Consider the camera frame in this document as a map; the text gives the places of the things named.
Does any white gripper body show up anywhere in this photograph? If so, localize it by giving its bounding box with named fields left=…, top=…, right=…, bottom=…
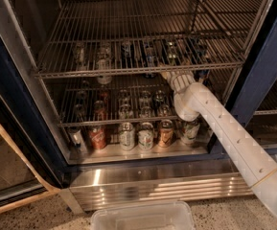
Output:
left=167, top=71, right=195, bottom=92

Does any green soda can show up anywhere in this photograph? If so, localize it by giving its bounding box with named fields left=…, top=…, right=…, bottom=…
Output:
left=165, top=41, right=178, bottom=66

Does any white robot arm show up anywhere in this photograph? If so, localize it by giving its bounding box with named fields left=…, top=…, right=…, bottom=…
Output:
left=161, top=71, right=277, bottom=218

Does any blue striped can right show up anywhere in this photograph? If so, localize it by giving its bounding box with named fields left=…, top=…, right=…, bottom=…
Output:
left=195, top=45, right=210, bottom=85

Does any orange brown can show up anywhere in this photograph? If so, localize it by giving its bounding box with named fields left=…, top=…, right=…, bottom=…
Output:
left=158, top=119, right=173, bottom=148

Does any white green tilted can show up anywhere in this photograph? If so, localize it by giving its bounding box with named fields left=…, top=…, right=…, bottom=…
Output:
left=180, top=120, right=200, bottom=144

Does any dark blue can middle shelf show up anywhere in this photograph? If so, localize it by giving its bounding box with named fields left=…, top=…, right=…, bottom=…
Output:
left=121, top=40, right=132, bottom=59

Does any white red can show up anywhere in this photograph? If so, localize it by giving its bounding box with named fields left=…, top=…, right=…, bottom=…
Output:
left=138, top=122, right=154, bottom=150

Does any white can middle shelf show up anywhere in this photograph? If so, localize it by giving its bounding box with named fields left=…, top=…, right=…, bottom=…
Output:
left=96, top=42, right=112, bottom=85

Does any silver can middle left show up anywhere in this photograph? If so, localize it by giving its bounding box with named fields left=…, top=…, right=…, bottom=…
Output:
left=74, top=42, right=85, bottom=68

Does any stainless steel commercial fridge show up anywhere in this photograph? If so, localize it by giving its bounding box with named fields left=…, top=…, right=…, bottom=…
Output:
left=0, top=0, right=277, bottom=213

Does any red cola can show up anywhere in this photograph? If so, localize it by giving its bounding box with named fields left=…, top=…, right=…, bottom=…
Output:
left=88, top=126, right=106, bottom=150

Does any silver blue can bottom shelf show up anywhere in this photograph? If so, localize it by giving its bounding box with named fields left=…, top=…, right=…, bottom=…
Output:
left=67, top=126, right=87, bottom=153

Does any glass fridge door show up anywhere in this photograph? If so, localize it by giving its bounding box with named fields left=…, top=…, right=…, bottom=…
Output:
left=0, top=74, right=60, bottom=219

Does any clear plastic bin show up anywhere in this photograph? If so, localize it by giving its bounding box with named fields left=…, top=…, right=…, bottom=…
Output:
left=90, top=201, right=196, bottom=230

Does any upper wire fridge shelf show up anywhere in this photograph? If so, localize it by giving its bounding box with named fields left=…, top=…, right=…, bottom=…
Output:
left=35, top=0, right=262, bottom=78

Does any wire fridge shelf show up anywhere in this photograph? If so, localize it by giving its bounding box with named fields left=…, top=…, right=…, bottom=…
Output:
left=45, top=68, right=235, bottom=127
left=35, top=0, right=262, bottom=78

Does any middle wire fridge shelf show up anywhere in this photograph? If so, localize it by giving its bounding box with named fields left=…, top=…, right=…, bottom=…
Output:
left=45, top=68, right=235, bottom=127

